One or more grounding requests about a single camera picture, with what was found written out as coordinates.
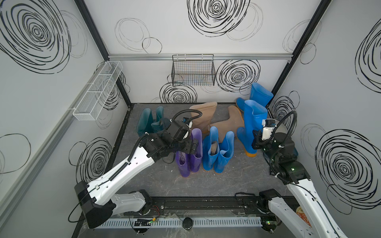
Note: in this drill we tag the beige rain boot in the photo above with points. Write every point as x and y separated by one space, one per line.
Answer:
234 122
208 110

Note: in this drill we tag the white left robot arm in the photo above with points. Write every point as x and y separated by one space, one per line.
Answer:
99 200

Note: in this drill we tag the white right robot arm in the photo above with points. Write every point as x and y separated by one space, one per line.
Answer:
274 139

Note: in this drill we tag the grey round plate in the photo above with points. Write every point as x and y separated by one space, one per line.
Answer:
281 128

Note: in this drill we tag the red round tin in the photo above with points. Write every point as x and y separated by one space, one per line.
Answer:
299 211

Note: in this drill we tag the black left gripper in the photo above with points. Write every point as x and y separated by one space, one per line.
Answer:
188 148

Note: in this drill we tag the white slotted cable duct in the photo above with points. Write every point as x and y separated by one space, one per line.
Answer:
200 222

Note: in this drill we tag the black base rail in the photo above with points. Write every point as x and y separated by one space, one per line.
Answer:
208 203

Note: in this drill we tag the purple rain boot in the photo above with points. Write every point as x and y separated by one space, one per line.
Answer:
196 158
182 160

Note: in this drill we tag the blue rain boot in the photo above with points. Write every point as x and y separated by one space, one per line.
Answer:
226 152
259 94
210 149
253 115

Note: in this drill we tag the dark green rain boot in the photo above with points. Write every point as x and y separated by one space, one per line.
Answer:
145 121
161 122

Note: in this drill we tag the black wire basket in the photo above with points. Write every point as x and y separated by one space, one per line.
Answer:
193 70

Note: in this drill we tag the black round knob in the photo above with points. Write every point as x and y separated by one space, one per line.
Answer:
187 223

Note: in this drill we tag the white wire basket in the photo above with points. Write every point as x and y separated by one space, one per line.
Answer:
99 90

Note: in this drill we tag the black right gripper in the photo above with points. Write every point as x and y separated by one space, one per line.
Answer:
256 139

